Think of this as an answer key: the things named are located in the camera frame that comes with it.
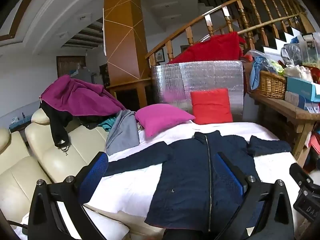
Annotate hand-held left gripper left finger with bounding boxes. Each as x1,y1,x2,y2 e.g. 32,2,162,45
28,151,109,240

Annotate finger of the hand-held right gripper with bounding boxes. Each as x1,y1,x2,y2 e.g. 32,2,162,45
289,164,314,193

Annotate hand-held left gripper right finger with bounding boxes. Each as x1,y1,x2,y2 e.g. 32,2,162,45
215,151,295,240

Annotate navy zip jacket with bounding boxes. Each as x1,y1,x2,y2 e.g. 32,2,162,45
107,130,292,233

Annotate white bed sheet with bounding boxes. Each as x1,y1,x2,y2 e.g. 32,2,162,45
21,121,304,240

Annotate grey garment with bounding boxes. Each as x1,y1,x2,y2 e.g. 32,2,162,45
105,110,140,155

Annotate teal garment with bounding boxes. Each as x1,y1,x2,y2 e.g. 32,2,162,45
97,119,118,132

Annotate wooden table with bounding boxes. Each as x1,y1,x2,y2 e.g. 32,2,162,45
246,90,320,168

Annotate black garment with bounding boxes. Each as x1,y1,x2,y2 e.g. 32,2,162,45
40,102,118,153

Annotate cream leather sofa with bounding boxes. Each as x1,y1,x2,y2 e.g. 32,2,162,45
0,107,110,230

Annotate red pillow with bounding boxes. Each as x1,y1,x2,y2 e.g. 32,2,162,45
190,88,233,125

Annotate white and blue box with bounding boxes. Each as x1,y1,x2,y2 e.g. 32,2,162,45
284,91,307,110

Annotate purple fleece jacket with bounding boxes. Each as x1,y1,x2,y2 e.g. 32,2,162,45
40,75,127,117

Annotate teal cardboard box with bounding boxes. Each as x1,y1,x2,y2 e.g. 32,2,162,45
286,76,320,102

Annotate magenta pillow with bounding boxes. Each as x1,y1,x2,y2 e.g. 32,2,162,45
135,104,196,138

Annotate wicker basket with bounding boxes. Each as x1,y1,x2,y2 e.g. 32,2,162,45
257,70,287,100

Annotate silver foil insulation panel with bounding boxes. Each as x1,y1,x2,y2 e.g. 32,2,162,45
151,60,244,123

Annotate cream soft bundle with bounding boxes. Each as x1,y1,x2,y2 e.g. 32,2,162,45
284,65,313,82

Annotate blue cloth bag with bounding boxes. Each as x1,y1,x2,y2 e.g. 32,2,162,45
250,56,268,90

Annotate brown wooden door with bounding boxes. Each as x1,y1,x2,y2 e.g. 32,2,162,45
56,56,87,79

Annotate clear plastic bag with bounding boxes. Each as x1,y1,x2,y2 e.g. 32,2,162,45
280,44,304,67

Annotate red fluffy blanket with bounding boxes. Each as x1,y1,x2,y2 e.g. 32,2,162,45
167,32,247,64

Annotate wooden stair railing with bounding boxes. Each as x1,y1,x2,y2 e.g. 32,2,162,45
145,0,315,67

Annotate framed wall picture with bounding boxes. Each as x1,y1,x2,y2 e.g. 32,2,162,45
154,49,165,64

